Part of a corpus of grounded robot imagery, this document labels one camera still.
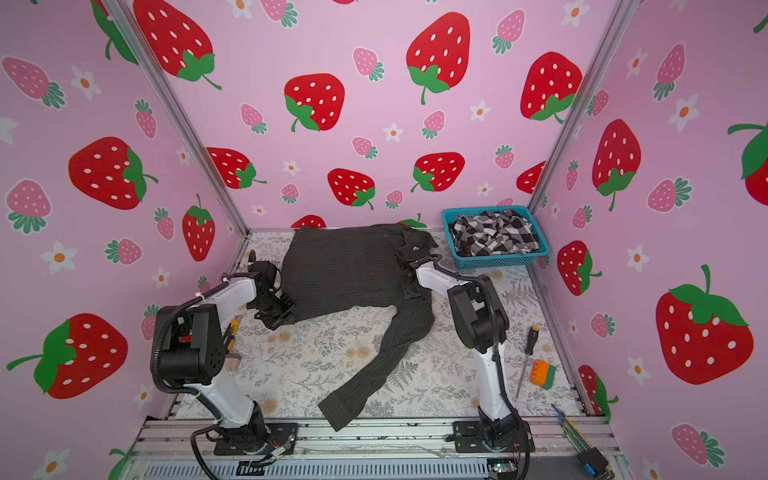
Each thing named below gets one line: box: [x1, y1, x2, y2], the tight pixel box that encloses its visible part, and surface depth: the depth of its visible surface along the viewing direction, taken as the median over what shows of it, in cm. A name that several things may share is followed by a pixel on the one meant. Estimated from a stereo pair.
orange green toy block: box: [530, 360, 556, 390], surface depth 84 cm
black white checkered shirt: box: [449, 209, 540, 257], surface depth 109 cm
